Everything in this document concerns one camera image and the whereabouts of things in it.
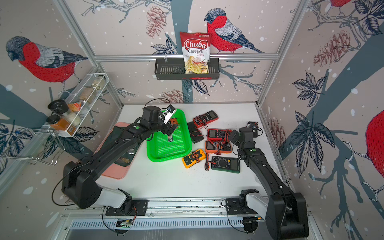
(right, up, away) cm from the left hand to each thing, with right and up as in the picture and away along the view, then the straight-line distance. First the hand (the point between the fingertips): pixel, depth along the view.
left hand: (173, 116), depth 81 cm
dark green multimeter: (+33, -29, +4) cm, 44 cm away
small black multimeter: (+42, -4, -4) cm, 43 cm away
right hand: (+38, -11, +6) cm, 40 cm away
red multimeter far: (+17, -3, +24) cm, 29 cm away
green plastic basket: (-10, -20, +14) cm, 27 cm away
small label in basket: (-5, -15, +19) cm, 25 cm away
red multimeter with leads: (+28, -13, +14) cm, 34 cm away
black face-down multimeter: (+13, -12, +16) cm, 24 cm away
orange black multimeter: (+26, -19, +9) cm, 34 cm away
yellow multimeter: (+11, -25, +6) cm, 28 cm away
